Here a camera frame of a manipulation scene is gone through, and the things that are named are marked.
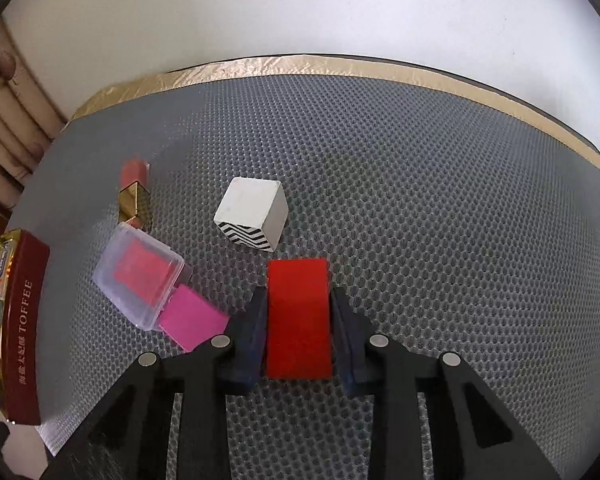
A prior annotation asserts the red block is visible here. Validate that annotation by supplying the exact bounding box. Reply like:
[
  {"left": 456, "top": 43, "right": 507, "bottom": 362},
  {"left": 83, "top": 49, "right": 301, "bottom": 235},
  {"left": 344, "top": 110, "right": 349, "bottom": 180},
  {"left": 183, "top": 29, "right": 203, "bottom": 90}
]
[{"left": 264, "top": 258, "right": 335, "bottom": 380}]

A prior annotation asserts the clear plastic box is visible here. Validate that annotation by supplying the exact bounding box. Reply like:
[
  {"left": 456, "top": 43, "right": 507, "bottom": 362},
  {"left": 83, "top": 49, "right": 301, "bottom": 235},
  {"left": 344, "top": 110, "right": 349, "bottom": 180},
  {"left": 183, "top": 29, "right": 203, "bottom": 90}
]
[{"left": 92, "top": 222, "right": 187, "bottom": 331}]

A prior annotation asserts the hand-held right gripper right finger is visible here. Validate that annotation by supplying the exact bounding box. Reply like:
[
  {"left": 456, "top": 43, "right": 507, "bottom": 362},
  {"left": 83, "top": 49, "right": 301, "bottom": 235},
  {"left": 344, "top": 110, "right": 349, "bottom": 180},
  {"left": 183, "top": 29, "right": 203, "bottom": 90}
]
[{"left": 330, "top": 285, "right": 563, "bottom": 480}]

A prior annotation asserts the pink block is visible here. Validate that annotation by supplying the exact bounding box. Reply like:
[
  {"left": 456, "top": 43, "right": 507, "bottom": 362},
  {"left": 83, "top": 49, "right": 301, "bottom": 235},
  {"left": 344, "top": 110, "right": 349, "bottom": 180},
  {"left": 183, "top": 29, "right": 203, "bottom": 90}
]
[{"left": 157, "top": 285, "right": 231, "bottom": 353}]

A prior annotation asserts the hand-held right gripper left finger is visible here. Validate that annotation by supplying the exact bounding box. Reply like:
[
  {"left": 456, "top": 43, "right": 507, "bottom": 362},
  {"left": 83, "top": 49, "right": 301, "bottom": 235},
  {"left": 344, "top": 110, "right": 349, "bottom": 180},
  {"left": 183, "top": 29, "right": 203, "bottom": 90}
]
[{"left": 45, "top": 285, "right": 270, "bottom": 480}]

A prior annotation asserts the gold lipstick tube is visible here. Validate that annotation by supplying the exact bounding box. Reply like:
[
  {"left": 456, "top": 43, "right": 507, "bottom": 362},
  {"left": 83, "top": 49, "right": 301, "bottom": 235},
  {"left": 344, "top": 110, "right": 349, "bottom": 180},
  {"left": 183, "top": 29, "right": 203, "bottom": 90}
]
[{"left": 118, "top": 160, "right": 154, "bottom": 232}]

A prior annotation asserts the red tin box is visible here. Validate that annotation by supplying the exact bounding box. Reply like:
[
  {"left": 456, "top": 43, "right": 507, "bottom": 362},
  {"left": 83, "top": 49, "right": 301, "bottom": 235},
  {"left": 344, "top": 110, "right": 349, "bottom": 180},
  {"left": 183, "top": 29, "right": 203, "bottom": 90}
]
[{"left": 0, "top": 228, "right": 51, "bottom": 427}]

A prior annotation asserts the beige patterned curtain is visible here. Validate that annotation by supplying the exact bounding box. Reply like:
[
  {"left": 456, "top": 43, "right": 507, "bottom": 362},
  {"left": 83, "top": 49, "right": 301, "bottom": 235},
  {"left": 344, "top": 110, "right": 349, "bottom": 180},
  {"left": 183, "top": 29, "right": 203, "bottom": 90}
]
[{"left": 0, "top": 17, "right": 70, "bottom": 211}]

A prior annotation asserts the gold tablecloth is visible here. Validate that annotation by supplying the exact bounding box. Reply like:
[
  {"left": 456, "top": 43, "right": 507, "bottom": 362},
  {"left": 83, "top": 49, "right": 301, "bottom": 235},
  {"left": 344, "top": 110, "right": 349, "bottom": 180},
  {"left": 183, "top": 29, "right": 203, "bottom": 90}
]
[{"left": 61, "top": 52, "right": 600, "bottom": 182}]

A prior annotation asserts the white zigzag cube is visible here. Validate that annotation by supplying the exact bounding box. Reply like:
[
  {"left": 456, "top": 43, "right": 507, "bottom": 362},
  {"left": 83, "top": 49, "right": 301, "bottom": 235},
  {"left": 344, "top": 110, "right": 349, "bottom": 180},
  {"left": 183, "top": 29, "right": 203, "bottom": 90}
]
[{"left": 213, "top": 176, "right": 289, "bottom": 253}]

